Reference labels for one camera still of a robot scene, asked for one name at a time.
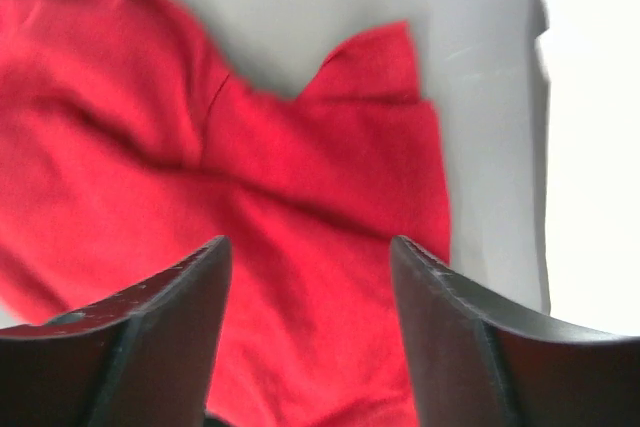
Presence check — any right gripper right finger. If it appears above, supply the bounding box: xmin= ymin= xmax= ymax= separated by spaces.
xmin=390 ymin=236 xmax=639 ymax=427

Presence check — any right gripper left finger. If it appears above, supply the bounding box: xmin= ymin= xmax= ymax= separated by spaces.
xmin=1 ymin=236 xmax=232 ymax=426

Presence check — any dark red t shirt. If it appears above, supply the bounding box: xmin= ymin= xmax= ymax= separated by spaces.
xmin=1 ymin=0 xmax=450 ymax=426

